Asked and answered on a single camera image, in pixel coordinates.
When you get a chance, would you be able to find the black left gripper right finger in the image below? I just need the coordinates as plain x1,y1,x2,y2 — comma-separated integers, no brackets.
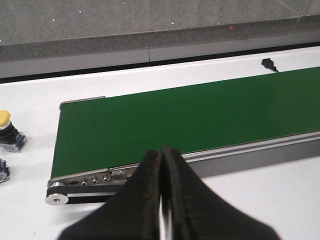
161,145,280,240

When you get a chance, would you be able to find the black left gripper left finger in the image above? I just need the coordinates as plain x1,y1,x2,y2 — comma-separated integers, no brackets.
59,150,162,240

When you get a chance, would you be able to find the conveyor end plate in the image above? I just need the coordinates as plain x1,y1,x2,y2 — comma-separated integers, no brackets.
47,168,112,188

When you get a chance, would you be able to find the green conveyor belt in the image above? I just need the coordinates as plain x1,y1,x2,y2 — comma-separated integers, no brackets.
51,67,320,178

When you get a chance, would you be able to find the yellow mushroom push button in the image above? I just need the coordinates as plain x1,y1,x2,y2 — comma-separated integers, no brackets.
0,110,27,153

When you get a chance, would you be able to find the black photoelectric sensor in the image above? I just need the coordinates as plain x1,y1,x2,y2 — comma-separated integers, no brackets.
261,58,279,73

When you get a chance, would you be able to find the metal rail bracket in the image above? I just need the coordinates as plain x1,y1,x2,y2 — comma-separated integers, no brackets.
110,163,139,181

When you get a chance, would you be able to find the aluminium conveyor side rail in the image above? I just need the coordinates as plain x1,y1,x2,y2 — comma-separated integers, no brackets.
182,131,320,178

